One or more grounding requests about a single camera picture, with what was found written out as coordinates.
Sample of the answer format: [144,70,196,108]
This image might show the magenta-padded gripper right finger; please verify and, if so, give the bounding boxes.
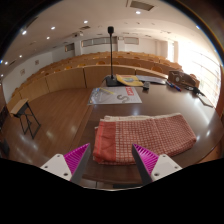
[131,143,183,186]

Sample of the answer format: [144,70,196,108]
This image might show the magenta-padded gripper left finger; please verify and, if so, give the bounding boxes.
[40,143,92,185]

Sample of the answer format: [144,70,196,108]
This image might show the red checked towel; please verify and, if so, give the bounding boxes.
[92,112,198,166]

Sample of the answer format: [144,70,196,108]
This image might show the white notebook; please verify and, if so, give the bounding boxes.
[196,93,214,108]

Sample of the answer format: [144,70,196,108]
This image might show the blue-grey paper folder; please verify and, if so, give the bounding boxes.
[135,74,167,85]

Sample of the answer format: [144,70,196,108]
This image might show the rows of wooden auditorium seats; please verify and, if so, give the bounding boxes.
[6,50,184,113]

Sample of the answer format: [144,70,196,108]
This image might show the yellow pen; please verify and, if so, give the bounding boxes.
[99,87,116,95]

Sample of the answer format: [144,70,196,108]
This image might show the black gooseneck desk microphone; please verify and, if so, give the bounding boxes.
[105,26,123,88]

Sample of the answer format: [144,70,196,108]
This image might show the round ceiling lights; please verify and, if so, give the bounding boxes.
[0,9,143,66]

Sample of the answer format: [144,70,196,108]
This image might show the ceiling air vent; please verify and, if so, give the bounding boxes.
[125,0,155,12]

